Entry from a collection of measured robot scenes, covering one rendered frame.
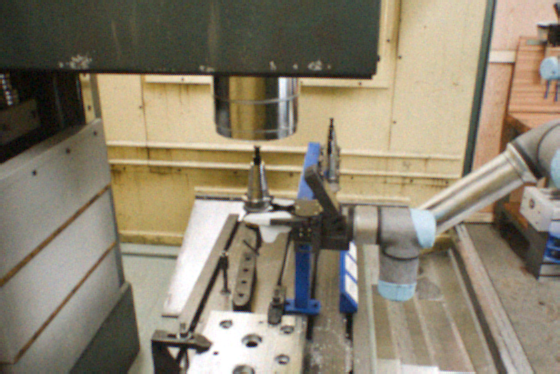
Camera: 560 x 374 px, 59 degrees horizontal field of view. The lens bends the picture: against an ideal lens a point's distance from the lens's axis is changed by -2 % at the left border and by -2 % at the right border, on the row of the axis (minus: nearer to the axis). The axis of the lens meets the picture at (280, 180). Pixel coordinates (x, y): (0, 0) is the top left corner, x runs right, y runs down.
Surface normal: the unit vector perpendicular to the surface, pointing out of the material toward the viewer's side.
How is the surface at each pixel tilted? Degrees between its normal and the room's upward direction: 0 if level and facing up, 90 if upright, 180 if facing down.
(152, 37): 90
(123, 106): 90
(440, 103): 89
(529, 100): 90
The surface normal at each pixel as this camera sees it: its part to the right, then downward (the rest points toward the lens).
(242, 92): -0.20, 0.37
